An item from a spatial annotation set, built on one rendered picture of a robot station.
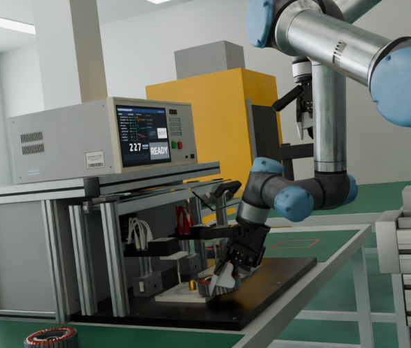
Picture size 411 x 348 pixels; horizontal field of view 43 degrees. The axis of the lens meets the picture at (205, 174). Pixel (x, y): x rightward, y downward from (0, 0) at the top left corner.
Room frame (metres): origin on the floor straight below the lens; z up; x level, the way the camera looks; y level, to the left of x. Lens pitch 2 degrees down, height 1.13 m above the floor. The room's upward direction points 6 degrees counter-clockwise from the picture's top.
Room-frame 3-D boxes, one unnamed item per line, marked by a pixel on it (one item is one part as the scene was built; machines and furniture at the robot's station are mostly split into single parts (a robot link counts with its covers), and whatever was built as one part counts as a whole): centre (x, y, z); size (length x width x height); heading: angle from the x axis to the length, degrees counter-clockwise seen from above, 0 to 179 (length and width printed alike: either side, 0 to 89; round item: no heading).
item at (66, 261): (1.63, 0.24, 0.92); 0.66 x 0.01 x 0.30; 153
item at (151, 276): (1.47, 0.20, 0.80); 0.07 x 0.05 x 0.06; 153
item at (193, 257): (1.69, 0.09, 0.80); 0.07 x 0.05 x 0.06; 153
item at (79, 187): (1.66, 0.30, 1.09); 0.68 x 0.44 x 0.05; 153
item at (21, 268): (1.41, 0.52, 0.91); 0.28 x 0.03 x 0.32; 63
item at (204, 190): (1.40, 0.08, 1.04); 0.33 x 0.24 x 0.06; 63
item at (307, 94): (1.69, -0.36, 1.29); 0.09 x 0.08 x 0.12; 64
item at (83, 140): (1.67, 0.29, 1.22); 0.44 x 0.39 x 0.20; 153
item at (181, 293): (1.41, 0.07, 0.78); 0.15 x 0.15 x 0.01; 63
